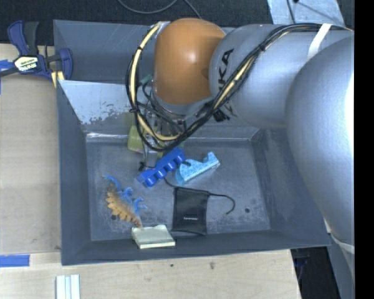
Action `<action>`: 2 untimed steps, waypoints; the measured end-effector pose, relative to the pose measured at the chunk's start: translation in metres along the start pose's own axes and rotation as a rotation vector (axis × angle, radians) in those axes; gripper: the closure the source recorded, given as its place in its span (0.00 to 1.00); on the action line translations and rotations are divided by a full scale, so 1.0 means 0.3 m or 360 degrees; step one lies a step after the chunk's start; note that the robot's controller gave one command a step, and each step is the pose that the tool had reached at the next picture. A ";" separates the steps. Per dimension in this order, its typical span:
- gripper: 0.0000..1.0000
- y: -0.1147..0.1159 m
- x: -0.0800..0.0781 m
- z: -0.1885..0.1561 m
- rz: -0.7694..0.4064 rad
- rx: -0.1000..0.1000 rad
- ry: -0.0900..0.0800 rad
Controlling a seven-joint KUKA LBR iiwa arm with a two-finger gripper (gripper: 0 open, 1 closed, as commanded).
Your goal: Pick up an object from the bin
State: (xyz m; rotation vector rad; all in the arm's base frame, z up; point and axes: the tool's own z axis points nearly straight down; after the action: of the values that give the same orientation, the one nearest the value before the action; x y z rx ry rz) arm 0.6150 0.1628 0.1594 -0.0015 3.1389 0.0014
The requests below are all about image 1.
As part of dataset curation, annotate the yellow-green translucent piece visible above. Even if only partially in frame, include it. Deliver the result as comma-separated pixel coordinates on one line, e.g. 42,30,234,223
127,125,145,152

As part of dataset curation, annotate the blue toothed plastic block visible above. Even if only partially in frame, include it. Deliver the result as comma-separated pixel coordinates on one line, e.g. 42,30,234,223
137,147,187,188

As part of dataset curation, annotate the light blue sponge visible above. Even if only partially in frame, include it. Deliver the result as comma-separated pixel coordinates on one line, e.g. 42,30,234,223
175,151,221,186

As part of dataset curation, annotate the blue and orange toy dinosaur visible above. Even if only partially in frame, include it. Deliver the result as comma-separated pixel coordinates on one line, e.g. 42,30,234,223
103,174,148,229

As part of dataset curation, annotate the pale yellow sponge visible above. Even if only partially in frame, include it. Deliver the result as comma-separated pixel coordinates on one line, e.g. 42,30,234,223
131,224,176,250

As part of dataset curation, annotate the grey metal bin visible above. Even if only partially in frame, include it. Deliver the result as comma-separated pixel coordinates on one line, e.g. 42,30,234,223
52,19,332,266

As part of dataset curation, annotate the pale wood board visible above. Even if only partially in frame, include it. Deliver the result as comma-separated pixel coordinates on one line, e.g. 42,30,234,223
0,72,62,255

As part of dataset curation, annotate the black pouch with cord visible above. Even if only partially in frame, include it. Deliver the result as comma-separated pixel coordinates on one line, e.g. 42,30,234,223
164,178,237,237

